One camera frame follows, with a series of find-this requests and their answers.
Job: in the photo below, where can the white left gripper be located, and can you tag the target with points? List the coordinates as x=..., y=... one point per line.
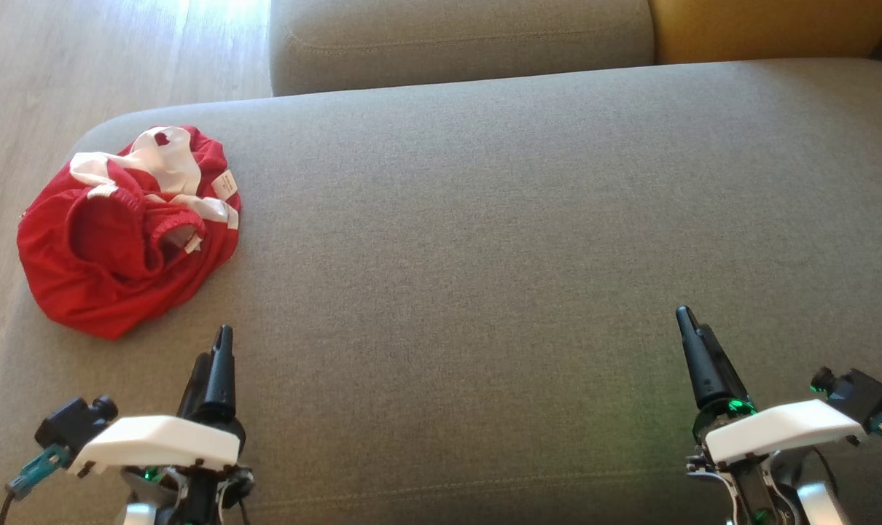
x=157, y=441

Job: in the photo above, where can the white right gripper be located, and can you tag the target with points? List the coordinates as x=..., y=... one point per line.
x=776, y=430

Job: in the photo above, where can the red shorts white trim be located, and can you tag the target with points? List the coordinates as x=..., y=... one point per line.
x=98, y=284

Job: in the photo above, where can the red white jersey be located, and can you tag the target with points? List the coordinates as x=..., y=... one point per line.
x=168, y=157

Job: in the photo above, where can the grey sofa seat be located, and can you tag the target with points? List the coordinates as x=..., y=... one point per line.
x=485, y=255

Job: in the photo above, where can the yellow sofa cushion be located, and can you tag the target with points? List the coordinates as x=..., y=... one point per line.
x=762, y=29

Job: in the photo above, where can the grey sofa back cushion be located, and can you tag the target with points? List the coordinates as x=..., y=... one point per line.
x=448, y=44

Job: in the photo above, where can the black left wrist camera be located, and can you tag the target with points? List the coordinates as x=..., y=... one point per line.
x=73, y=423

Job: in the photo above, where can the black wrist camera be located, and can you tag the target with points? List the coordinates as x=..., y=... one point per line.
x=73, y=423
x=856, y=394

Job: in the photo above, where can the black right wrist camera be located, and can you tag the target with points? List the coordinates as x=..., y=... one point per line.
x=856, y=394

